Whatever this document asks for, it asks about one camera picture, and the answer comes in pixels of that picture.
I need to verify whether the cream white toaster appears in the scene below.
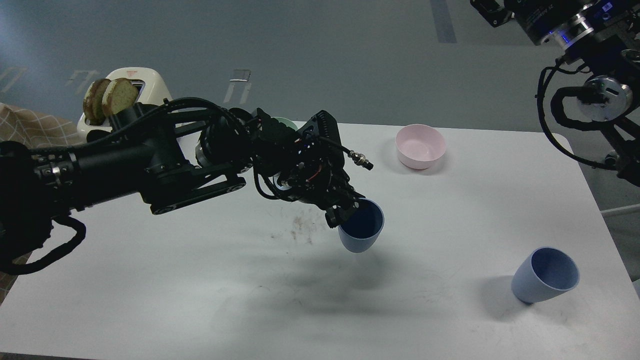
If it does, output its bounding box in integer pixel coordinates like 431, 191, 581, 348
77, 66, 173, 143

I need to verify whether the left toast slice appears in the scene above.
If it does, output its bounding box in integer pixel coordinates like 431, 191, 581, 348
82, 79, 111, 126

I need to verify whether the pink bowl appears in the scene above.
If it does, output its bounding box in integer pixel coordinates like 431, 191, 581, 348
395, 124, 447, 170

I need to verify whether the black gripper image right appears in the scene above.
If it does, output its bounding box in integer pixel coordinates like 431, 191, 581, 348
470, 0, 588, 46

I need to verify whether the blue cup starting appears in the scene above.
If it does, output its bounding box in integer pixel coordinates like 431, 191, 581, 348
510, 247, 581, 304
338, 198, 386, 254

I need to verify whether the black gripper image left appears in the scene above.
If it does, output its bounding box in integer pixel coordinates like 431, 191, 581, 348
251, 110, 374, 228

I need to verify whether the right toast slice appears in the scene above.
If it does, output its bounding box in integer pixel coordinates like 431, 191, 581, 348
102, 77, 139, 117

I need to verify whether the toast slice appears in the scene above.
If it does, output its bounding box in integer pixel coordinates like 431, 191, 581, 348
102, 77, 139, 117
82, 79, 111, 126

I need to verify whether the green bowl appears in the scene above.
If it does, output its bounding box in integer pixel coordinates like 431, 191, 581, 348
272, 116, 298, 132

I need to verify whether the beige checkered cloth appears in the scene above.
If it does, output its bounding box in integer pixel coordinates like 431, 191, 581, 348
1, 104, 81, 297

